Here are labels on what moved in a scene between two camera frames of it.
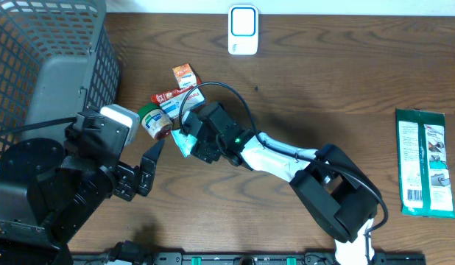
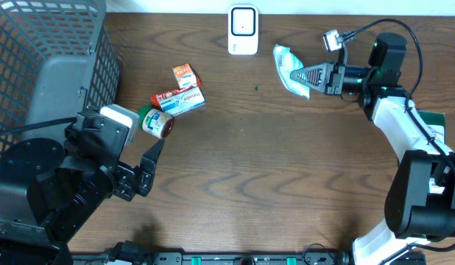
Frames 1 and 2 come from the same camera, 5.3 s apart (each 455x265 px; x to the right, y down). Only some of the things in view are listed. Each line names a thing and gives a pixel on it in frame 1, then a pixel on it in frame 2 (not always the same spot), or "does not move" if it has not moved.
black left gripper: x=129 y=182 does not move
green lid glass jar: x=157 y=124 does not move
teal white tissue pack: x=185 y=143 -> x=287 y=62
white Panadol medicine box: x=183 y=103 does not move
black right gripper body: x=212 y=147 -> x=345 y=78
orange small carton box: x=185 y=76 does not move
